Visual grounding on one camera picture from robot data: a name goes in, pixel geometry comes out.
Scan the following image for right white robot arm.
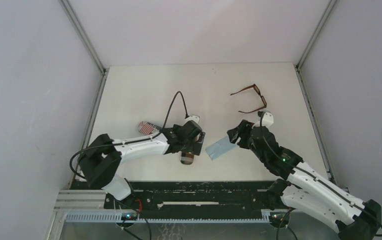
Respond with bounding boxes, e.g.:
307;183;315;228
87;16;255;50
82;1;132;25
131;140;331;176
227;120;382;240

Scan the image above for right black camera cable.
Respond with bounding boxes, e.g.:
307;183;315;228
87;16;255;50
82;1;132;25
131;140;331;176
257;111;382;238

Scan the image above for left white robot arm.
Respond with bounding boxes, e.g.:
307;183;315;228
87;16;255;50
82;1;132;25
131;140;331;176
76;119;206;201

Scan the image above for brown tortoise sunglasses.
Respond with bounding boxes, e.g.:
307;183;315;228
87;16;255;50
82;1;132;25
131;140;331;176
228;84;268;114

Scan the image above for brown striped glasses case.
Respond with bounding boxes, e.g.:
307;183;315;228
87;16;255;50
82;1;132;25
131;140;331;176
180;151;195;165

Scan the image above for black camera cable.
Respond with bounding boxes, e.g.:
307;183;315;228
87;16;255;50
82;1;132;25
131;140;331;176
69;91;192;181
257;111;382;238

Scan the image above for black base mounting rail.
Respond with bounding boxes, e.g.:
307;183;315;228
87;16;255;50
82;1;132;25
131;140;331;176
70;178;298;222

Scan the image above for right aluminium frame post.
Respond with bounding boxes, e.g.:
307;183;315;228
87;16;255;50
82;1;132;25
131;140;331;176
295;0;339;181

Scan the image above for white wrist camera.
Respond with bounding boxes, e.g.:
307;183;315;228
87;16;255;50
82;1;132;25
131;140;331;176
253;110;274;128
186;115;200;124

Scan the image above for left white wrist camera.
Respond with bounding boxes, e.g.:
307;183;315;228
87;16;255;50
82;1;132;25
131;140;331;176
186;115;200;124

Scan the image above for left black camera cable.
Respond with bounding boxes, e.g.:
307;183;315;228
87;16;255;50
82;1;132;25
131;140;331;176
69;91;192;181

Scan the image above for aluminium frame post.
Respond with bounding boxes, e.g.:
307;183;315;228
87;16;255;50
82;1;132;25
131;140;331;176
295;0;339;181
58;0;110;190

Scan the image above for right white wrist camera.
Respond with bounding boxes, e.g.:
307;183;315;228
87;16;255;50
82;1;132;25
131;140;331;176
253;110;274;128

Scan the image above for left aluminium frame post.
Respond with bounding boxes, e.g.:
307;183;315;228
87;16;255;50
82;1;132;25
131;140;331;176
58;0;110;190

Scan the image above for flag print glasses case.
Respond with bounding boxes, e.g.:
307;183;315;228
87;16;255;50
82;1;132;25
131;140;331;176
137;121;161;136

